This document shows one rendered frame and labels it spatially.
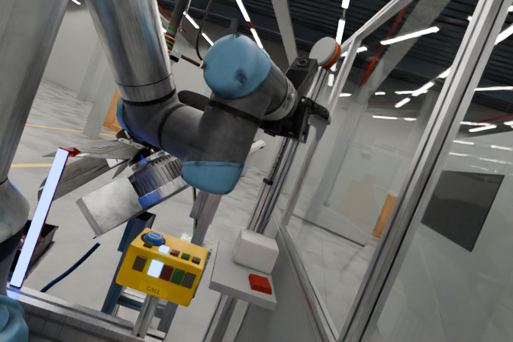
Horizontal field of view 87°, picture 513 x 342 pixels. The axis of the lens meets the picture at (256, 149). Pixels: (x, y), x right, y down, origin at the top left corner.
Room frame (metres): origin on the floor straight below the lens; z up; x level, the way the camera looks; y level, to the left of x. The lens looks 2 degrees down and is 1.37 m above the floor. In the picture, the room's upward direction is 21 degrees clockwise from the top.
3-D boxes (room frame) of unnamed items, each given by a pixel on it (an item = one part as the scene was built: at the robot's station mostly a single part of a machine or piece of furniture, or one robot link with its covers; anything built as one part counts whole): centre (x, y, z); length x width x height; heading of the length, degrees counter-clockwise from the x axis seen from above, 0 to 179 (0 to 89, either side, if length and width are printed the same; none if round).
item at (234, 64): (0.36, 0.05, 1.43); 0.11 x 0.08 x 0.09; 154
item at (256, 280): (0.99, -0.19, 0.87); 0.08 x 0.08 x 0.02; 11
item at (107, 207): (0.89, 0.38, 0.98); 0.20 x 0.16 x 0.20; 94
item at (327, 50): (1.39, -0.15, 1.88); 0.17 x 0.15 x 0.16; 4
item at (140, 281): (0.60, 0.10, 1.02); 0.16 x 0.10 x 0.11; 94
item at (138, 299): (1.08, 0.20, 0.56); 0.19 x 0.04 x 0.04; 94
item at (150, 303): (0.60, 0.10, 0.92); 0.03 x 0.03 x 0.12; 4
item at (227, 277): (1.09, -0.13, 0.85); 0.36 x 0.24 x 0.03; 4
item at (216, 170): (0.37, 0.06, 1.33); 0.11 x 0.08 x 0.11; 64
